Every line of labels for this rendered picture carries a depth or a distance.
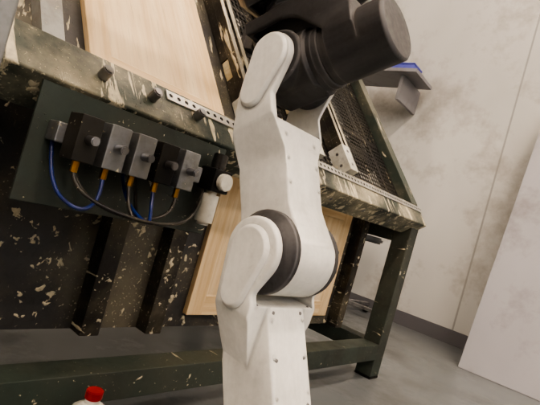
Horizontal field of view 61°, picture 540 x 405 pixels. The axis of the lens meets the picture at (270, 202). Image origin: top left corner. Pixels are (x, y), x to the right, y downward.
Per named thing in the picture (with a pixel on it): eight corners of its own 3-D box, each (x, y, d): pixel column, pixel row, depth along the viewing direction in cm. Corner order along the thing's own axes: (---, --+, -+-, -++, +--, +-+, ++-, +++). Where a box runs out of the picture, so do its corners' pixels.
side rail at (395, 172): (393, 212, 239) (411, 202, 234) (329, 56, 286) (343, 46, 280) (399, 214, 245) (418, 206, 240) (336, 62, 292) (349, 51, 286)
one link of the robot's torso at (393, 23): (417, 74, 79) (406, -12, 84) (384, 39, 69) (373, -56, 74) (288, 122, 96) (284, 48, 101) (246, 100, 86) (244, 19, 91)
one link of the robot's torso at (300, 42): (349, 100, 88) (344, 47, 91) (308, 72, 77) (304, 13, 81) (293, 121, 95) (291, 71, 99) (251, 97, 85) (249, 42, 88)
